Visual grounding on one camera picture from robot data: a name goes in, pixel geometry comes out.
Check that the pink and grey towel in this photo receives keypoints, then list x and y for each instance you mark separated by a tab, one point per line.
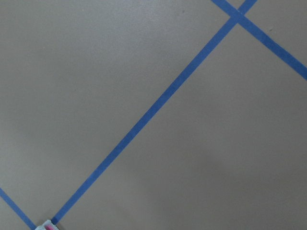
47	225

